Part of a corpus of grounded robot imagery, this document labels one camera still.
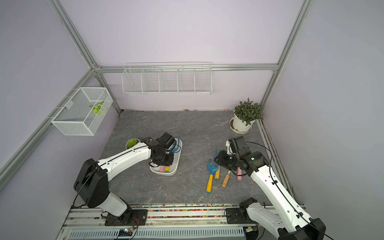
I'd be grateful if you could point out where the small succulent white pot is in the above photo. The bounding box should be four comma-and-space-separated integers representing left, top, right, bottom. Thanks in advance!
125, 138, 141, 150

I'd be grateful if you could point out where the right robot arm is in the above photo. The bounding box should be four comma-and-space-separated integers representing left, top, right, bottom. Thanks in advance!
214, 136, 326, 240

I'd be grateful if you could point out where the green rake wooden handle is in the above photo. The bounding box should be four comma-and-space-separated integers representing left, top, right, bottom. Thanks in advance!
221, 171, 232, 189

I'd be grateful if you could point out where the purple trowel pink handle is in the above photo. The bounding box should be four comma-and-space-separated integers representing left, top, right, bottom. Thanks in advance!
237, 168, 243, 182

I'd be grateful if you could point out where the white mesh side basket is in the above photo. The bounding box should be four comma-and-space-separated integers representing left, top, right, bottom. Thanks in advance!
51, 87, 113, 136

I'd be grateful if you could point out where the large potted green plant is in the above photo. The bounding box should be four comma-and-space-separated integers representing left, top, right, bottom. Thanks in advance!
230, 98, 264, 134

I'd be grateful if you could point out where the white wire wall shelf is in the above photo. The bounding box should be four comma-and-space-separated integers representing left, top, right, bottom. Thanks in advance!
122, 62, 213, 95

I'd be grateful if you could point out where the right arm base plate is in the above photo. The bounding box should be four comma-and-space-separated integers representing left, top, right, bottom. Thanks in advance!
224, 207, 256, 224

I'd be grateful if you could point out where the teal rake yellow handle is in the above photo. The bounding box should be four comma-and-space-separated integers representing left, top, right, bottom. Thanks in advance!
214, 149, 220, 181
165, 139, 182, 173
206, 159, 219, 193

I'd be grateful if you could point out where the green leaf toy in basket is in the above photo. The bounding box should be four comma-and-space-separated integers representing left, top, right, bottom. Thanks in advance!
90, 101, 106, 116

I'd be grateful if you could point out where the white storage box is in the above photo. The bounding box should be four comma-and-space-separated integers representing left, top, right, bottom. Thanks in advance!
150, 138, 183, 177

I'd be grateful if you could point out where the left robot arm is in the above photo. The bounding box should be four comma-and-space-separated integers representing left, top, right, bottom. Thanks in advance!
74, 133, 183, 219

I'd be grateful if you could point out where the white vent rail front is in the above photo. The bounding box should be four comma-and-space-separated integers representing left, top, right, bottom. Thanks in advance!
64, 227, 245, 240

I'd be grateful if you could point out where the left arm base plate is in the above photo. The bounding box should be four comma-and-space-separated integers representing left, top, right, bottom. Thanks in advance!
105, 209, 148, 227

